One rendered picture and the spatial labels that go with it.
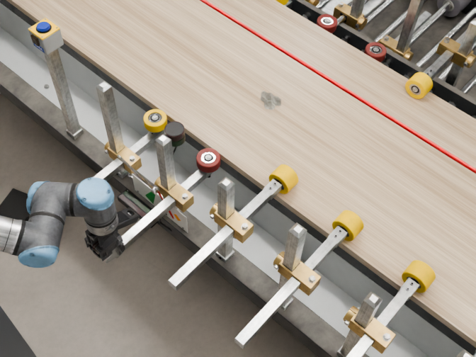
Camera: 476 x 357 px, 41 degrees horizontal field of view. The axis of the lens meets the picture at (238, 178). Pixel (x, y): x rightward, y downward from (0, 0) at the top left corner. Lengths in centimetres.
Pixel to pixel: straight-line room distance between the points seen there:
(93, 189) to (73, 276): 128
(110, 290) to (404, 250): 140
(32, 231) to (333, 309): 102
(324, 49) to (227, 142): 58
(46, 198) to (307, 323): 89
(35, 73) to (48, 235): 127
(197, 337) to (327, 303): 78
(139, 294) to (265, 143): 104
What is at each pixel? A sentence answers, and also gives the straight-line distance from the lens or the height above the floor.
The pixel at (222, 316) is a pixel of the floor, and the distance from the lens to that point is 279.
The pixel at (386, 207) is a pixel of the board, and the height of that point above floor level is 90.
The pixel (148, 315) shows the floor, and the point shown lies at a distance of 281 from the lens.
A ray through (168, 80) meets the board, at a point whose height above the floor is 90.
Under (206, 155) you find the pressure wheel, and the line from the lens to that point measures 209.
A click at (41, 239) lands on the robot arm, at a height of 119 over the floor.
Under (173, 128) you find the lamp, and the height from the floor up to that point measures 111.
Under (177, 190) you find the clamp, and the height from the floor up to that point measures 87.
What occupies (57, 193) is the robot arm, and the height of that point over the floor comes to 119.
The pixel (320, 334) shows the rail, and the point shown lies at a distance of 203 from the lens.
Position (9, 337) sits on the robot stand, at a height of 36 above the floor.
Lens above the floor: 258
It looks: 56 degrees down
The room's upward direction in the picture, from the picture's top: 2 degrees clockwise
